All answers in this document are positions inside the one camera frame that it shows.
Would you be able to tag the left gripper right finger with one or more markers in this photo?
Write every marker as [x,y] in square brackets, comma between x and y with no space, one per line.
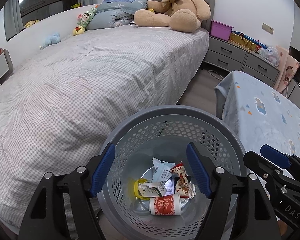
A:
[254,215]

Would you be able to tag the wall switch plate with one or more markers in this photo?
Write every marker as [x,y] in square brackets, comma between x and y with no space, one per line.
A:
[267,28]

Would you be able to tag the bed with checkered sheet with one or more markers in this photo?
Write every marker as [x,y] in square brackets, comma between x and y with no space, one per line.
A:
[58,108]

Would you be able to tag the person's right hand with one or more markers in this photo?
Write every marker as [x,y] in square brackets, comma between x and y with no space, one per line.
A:
[283,227]

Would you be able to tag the yellow plush toy on sill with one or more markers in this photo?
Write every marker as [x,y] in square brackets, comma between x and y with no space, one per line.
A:
[31,23]

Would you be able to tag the grey curtain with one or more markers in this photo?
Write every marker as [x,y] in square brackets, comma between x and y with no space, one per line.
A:
[12,19]

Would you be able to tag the gold wrapped packages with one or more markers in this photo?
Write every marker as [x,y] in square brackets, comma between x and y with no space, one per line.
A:
[246,41]

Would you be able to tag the red gold snack wrapper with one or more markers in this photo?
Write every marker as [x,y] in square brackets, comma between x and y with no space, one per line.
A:
[183,186]

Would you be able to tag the light blue patterned blanket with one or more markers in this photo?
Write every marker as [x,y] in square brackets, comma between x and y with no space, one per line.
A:
[258,114]

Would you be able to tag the clear plastic bag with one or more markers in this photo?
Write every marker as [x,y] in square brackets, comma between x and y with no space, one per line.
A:
[270,54]

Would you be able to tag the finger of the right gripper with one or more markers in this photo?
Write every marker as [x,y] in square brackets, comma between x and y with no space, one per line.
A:
[280,159]
[269,174]

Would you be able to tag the light blue plush toy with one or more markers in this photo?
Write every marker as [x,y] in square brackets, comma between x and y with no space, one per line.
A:
[52,39]

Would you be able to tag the large tan teddy bear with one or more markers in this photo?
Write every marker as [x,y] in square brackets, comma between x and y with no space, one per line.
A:
[180,15]

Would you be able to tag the white panel with red corner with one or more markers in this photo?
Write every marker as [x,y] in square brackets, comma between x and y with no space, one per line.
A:
[6,65]

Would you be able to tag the purple plastic box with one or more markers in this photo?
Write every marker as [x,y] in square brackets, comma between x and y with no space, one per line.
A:
[220,30]

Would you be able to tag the small white carton box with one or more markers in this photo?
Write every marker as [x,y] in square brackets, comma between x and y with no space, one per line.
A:
[150,190]

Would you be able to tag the green hooded doll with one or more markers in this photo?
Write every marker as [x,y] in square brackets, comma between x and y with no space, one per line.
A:
[83,20]

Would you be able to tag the red white paper cup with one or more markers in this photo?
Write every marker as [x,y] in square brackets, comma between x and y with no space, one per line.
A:
[166,205]

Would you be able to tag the grey drawer dresser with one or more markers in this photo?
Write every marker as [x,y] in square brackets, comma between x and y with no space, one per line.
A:
[230,57]

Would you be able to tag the rabbit picture box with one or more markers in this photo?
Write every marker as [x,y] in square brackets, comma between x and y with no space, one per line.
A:
[169,186]

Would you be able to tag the light blue folded quilt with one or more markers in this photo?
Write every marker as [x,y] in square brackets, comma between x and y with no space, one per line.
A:
[115,14]

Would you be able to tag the pink cartoon boards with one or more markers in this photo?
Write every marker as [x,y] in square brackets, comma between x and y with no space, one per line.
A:
[288,67]

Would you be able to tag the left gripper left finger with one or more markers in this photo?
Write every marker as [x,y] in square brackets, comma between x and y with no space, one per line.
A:
[45,215]

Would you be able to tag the white blue mask package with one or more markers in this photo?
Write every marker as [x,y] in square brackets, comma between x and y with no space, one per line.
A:
[161,171]

